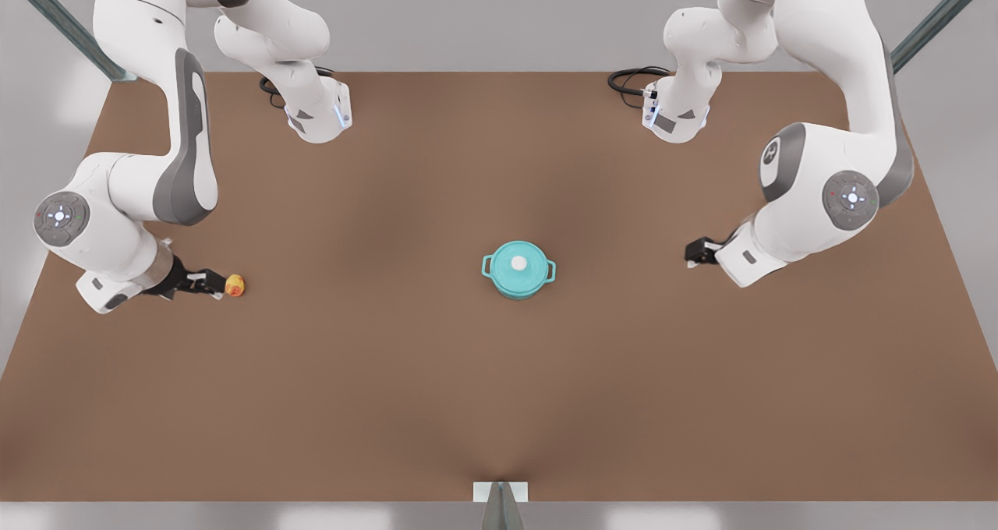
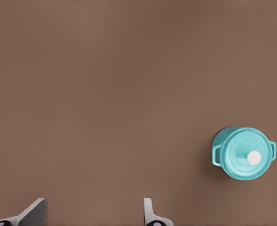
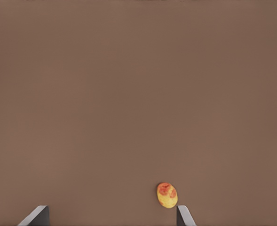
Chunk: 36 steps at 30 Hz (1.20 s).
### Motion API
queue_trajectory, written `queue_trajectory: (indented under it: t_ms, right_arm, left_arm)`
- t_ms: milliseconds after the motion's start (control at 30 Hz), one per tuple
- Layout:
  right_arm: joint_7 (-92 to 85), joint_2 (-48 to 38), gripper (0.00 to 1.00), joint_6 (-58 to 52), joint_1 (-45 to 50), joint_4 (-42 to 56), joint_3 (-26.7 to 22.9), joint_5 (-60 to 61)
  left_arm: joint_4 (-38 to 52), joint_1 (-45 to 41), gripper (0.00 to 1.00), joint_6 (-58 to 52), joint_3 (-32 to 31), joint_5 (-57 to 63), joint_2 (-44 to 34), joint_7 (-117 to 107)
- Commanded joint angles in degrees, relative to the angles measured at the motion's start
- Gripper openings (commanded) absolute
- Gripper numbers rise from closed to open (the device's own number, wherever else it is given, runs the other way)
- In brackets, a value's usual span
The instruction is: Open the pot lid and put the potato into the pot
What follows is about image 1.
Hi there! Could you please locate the teal pot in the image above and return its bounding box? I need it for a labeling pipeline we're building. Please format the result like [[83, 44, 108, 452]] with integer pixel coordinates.
[[481, 254, 557, 301]]

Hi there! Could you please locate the teal pot lid white knob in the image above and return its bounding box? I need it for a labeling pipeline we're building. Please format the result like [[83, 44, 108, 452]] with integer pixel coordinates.
[[490, 241, 549, 294]]

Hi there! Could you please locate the black cable loop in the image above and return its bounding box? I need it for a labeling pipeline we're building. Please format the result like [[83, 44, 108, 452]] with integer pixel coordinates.
[[607, 66, 673, 110], [259, 66, 336, 111]]

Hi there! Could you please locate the silver frame post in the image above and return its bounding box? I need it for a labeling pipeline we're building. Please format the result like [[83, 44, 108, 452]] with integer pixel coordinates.
[[473, 481, 529, 530], [0, 0, 138, 83], [890, 0, 998, 76]]

